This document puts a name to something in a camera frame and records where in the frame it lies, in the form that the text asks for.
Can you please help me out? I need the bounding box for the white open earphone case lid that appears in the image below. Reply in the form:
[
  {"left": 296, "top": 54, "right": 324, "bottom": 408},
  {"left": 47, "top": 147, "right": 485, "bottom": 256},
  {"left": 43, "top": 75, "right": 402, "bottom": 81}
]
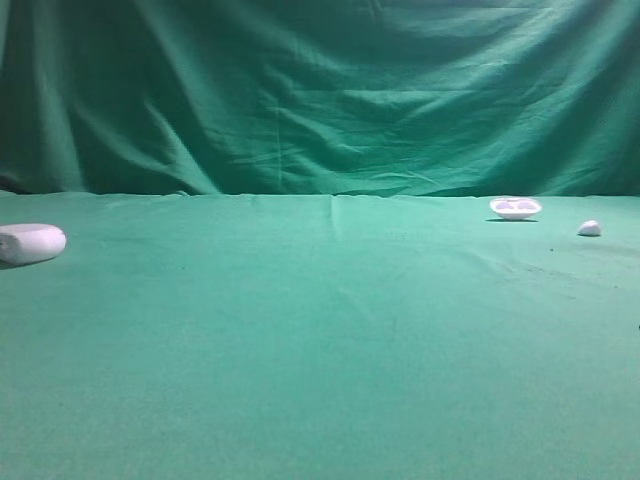
[{"left": 489, "top": 197, "right": 542, "bottom": 221}]

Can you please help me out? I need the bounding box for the green table cloth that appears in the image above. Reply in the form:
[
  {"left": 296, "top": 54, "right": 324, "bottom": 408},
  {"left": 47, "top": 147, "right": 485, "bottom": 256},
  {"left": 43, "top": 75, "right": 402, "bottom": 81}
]
[{"left": 1, "top": 193, "right": 639, "bottom": 479}]

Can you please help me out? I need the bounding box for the green backdrop cloth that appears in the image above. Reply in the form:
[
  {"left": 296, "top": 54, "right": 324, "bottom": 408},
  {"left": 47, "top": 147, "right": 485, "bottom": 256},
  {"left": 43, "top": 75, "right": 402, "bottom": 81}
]
[{"left": 1, "top": 1, "right": 639, "bottom": 197}]

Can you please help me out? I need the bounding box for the small white earbud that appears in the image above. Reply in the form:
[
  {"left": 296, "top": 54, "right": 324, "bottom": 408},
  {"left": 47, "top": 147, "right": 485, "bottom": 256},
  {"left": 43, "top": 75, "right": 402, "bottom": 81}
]
[{"left": 578, "top": 220, "right": 602, "bottom": 237}]

